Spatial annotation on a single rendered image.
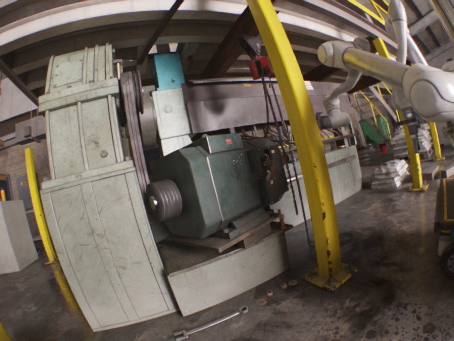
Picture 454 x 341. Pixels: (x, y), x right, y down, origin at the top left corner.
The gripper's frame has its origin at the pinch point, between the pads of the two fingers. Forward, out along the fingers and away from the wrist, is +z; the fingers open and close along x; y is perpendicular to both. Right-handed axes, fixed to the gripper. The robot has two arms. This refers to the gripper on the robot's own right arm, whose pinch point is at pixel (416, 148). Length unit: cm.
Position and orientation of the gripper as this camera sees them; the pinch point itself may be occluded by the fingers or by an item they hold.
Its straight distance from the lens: 135.4
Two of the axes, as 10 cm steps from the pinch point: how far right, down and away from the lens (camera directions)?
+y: 5.2, -1.2, -8.4
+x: 8.2, -2.0, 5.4
